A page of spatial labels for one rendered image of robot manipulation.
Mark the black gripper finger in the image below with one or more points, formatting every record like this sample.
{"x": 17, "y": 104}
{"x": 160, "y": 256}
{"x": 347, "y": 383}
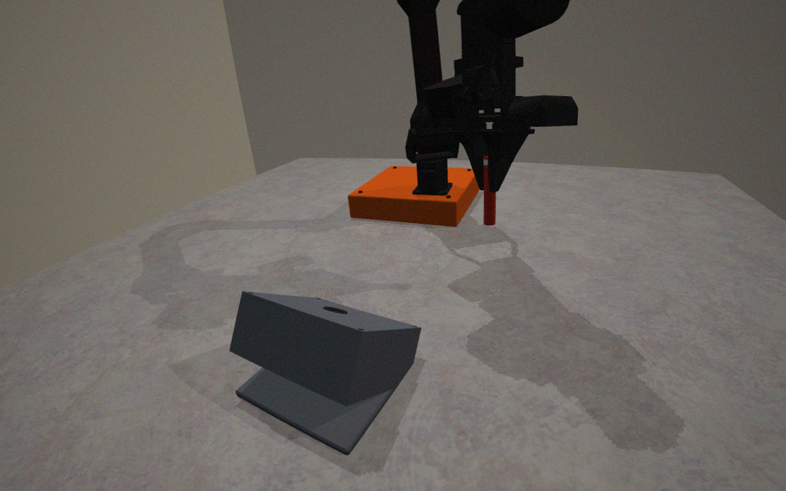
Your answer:
{"x": 476, "y": 149}
{"x": 502, "y": 149}

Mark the red peg with white band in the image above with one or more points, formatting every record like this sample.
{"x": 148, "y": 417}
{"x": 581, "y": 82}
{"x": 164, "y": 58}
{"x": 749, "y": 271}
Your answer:
{"x": 489, "y": 198}

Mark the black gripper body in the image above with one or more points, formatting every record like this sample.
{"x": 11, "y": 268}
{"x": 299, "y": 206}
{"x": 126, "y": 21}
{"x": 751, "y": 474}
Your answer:
{"x": 517, "y": 112}

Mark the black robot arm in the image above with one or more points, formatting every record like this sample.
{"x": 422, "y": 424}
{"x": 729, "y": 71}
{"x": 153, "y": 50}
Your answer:
{"x": 482, "y": 22}

